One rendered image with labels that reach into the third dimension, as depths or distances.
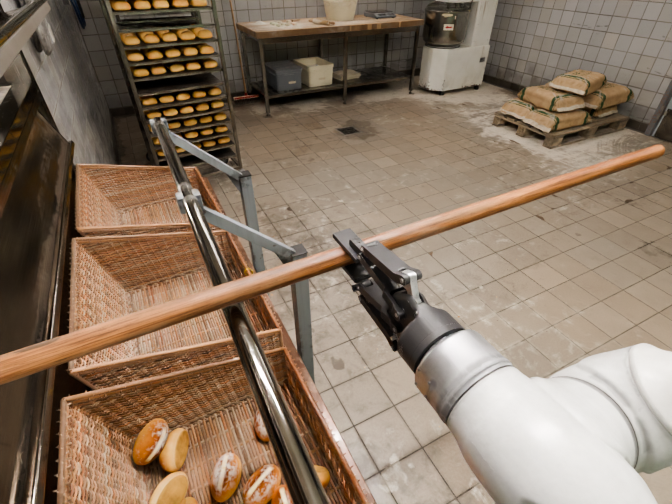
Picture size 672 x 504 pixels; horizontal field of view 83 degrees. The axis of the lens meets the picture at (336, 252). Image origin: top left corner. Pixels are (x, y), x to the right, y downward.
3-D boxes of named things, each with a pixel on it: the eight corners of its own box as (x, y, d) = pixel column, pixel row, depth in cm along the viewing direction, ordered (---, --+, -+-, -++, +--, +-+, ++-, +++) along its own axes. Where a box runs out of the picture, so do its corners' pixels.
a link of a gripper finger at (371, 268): (397, 323, 45) (400, 316, 44) (352, 259, 52) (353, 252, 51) (424, 311, 47) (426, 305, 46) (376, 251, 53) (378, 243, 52)
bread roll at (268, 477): (268, 461, 91) (265, 450, 87) (289, 479, 88) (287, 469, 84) (236, 498, 85) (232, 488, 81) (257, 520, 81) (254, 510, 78)
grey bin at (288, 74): (276, 92, 461) (275, 70, 447) (263, 82, 496) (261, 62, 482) (304, 88, 474) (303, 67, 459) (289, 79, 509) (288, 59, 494)
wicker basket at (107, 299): (110, 440, 96) (61, 376, 79) (101, 299, 135) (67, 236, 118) (289, 364, 114) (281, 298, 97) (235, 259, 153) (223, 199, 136)
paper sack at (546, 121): (547, 136, 378) (552, 120, 367) (519, 124, 404) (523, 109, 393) (591, 125, 396) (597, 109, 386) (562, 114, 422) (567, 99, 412)
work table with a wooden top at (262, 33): (265, 117, 457) (256, 32, 402) (246, 99, 513) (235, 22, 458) (415, 93, 536) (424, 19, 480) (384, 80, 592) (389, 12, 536)
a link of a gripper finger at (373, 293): (423, 315, 47) (422, 324, 48) (374, 275, 56) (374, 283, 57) (397, 327, 46) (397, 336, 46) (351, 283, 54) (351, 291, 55)
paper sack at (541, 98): (584, 113, 385) (591, 95, 375) (555, 116, 374) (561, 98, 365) (538, 97, 432) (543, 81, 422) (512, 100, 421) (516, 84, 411)
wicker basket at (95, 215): (104, 292, 138) (72, 229, 121) (98, 217, 177) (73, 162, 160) (235, 253, 156) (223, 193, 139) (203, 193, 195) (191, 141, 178)
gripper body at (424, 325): (421, 343, 38) (372, 287, 44) (411, 391, 43) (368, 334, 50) (477, 317, 41) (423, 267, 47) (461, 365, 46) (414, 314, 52)
